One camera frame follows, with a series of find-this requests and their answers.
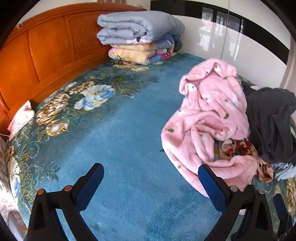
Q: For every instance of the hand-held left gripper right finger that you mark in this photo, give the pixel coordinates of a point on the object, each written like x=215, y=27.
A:
x=212, y=187

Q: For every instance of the folded floral quilt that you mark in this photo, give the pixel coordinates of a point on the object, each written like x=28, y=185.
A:
x=143, y=52

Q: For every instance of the folded grey quilt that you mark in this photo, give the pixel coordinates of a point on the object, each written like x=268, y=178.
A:
x=138, y=26

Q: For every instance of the pink fleece garment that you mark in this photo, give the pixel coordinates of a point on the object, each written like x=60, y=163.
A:
x=208, y=120

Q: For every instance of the light blue cloth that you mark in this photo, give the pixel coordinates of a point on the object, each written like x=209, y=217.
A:
x=284, y=170

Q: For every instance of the pink knitted cloth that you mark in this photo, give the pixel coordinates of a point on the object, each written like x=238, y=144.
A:
x=20, y=118

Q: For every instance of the dark grey garment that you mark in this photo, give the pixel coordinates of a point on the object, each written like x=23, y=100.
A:
x=270, y=122

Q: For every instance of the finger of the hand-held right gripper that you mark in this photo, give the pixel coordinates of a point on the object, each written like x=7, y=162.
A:
x=280, y=207

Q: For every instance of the white glossy wardrobe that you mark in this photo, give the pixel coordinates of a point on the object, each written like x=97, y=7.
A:
x=231, y=34

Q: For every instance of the wooden bed headboard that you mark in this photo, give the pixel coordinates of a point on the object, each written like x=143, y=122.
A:
x=46, y=51

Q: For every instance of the cartoon printed cloth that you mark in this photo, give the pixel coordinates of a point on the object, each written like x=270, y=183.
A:
x=240, y=148

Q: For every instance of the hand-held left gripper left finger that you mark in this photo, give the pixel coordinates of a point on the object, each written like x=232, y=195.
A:
x=90, y=185

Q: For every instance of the teal floral bedspread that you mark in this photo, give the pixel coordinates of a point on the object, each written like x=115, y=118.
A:
x=129, y=129

